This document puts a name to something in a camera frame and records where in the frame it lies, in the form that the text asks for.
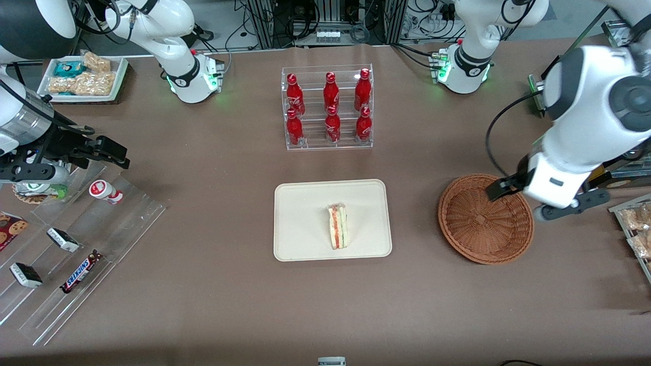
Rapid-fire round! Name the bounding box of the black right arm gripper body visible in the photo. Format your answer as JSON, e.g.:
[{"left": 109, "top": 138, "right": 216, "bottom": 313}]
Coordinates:
[{"left": 29, "top": 124, "right": 101, "bottom": 169}]

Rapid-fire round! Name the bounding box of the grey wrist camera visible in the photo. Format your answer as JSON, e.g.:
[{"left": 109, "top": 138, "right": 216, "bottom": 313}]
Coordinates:
[
  {"left": 0, "top": 163, "right": 71, "bottom": 187},
  {"left": 534, "top": 189, "right": 611, "bottom": 223}
]

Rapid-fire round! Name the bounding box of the green white cup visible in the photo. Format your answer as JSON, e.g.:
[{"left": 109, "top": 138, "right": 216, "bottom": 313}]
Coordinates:
[{"left": 14, "top": 179, "right": 70, "bottom": 200}]

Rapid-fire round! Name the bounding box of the red white yogurt bottle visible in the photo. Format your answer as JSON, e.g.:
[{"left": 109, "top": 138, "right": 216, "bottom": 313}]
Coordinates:
[{"left": 88, "top": 179, "right": 124, "bottom": 205}]

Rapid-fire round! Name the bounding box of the beige plastic tray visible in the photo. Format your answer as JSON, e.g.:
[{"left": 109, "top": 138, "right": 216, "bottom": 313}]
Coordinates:
[{"left": 274, "top": 179, "right": 393, "bottom": 262}]

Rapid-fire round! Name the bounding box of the metal box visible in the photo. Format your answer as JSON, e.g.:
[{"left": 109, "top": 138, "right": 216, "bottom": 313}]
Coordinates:
[{"left": 601, "top": 19, "right": 637, "bottom": 49}]

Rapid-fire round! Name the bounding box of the chocolate chip cookie box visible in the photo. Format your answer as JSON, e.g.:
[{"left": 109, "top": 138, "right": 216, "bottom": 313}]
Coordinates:
[{"left": 0, "top": 211, "right": 30, "bottom": 253}]

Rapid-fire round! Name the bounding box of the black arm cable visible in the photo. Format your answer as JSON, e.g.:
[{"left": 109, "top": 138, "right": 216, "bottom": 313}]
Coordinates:
[{"left": 484, "top": 90, "right": 544, "bottom": 179}]

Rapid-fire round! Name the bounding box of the small puffed rice snack bag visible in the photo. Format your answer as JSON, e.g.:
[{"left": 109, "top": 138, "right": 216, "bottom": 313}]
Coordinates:
[{"left": 80, "top": 50, "right": 112, "bottom": 73}]

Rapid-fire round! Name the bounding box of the white snack tray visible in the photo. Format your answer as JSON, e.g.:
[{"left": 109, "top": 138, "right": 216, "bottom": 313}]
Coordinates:
[{"left": 38, "top": 54, "right": 129, "bottom": 105}]

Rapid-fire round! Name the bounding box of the grey tray with pastries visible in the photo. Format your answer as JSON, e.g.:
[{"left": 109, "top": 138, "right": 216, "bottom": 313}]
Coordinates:
[{"left": 608, "top": 193, "right": 651, "bottom": 284}]

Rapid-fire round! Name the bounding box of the large puffed rice snack bag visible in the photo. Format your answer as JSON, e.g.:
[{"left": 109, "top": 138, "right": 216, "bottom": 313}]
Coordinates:
[{"left": 48, "top": 71, "right": 117, "bottom": 97}]

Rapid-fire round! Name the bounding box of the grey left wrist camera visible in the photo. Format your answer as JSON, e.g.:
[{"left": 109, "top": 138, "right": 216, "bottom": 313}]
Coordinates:
[{"left": 534, "top": 189, "right": 611, "bottom": 223}]

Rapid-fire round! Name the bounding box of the brown wicker basket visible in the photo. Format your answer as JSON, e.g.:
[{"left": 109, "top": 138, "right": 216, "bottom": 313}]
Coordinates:
[{"left": 438, "top": 174, "right": 535, "bottom": 265}]

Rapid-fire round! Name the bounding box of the small wicker coaster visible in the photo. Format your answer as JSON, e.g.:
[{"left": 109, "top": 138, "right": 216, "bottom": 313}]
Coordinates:
[{"left": 11, "top": 187, "right": 51, "bottom": 205}]

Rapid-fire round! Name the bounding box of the red cola bottle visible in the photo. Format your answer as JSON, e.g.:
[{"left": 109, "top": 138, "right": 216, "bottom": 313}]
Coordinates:
[
  {"left": 324, "top": 105, "right": 342, "bottom": 144},
  {"left": 286, "top": 108, "right": 305, "bottom": 147},
  {"left": 355, "top": 106, "right": 373, "bottom": 143},
  {"left": 323, "top": 72, "right": 340, "bottom": 110},
  {"left": 354, "top": 68, "right": 372, "bottom": 111},
  {"left": 286, "top": 73, "right": 306, "bottom": 116}
]

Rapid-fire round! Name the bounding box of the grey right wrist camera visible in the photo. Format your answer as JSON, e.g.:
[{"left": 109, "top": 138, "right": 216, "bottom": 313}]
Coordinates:
[{"left": 0, "top": 163, "right": 71, "bottom": 187}]

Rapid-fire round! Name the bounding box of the teal snack package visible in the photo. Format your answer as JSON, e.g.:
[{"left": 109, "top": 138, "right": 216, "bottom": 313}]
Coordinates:
[{"left": 53, "top": 60, "right": 85, "bottom": 78}]

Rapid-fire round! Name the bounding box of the black white snack pack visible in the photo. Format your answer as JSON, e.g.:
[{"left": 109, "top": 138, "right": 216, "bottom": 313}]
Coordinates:
[
  {"left": 9, "top": 262, "right": 44, "bottom": 289},
  {"left": 46, "top": 227, "right": 81, "bottom": 254}
]

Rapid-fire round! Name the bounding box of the aluminium frame rack with cables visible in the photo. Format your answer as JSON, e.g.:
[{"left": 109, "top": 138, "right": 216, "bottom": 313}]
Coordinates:
[{"left": 224, "top": 0, "right": 461, "bottom": 50}]

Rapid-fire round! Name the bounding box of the clear acrylic bottle rack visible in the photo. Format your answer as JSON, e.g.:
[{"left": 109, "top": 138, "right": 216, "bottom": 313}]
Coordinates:
[{"left": 281, "top": 64, "right": 374, "bottom": 151}]

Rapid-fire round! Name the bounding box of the Snickers chocolate bar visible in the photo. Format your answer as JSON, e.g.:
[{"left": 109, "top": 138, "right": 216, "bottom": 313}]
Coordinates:
[{"left": 59, "top": 249, "right": 104, "bottom": 295}]

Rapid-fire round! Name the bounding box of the black machine with yellow panel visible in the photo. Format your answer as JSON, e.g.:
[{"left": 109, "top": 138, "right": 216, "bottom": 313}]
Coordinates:
[{"left": 528, "top": 53, "right": 651, "bottom": 193}]

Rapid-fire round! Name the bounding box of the wrapped pastry pack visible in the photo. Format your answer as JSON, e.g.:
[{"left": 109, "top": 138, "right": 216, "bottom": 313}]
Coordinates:
[
  {"left": 628, "top": 231, "right": 651, "bottom": 260},
  {"left": 621, "top": 203, "right": 651, "bottom": 232}
]

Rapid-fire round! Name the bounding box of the clear acrylic stepped shelf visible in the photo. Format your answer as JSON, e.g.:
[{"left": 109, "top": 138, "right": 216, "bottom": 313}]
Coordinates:
[{"left": 0, "top": 162, "right": 168, "bottom": 347}]

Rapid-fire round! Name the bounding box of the triangular sandwich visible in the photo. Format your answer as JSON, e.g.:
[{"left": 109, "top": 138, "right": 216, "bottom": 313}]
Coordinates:
[{"left": 327, "top": 203, "right": 349, "bottom": 251}]

